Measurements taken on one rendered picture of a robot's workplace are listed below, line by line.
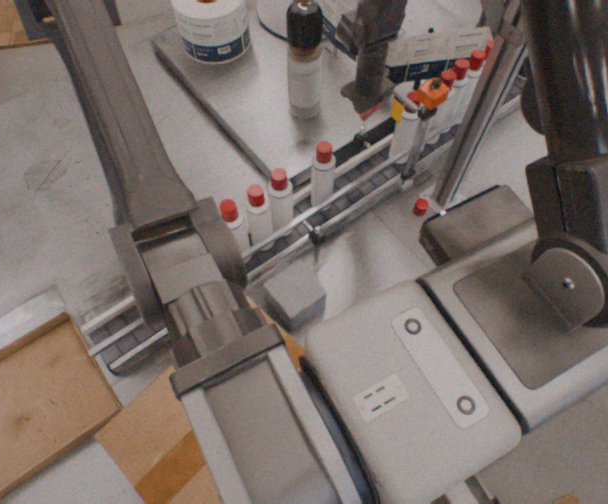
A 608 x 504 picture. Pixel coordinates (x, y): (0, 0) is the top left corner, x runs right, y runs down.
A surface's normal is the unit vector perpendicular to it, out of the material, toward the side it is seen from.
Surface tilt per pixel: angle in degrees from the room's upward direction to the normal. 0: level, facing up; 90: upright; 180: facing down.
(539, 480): 0
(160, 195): 22
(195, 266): 9
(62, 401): 0
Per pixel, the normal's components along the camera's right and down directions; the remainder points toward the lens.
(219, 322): 0.17, -0.54
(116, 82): 0.29, -0.23
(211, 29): 0.10, 0.88
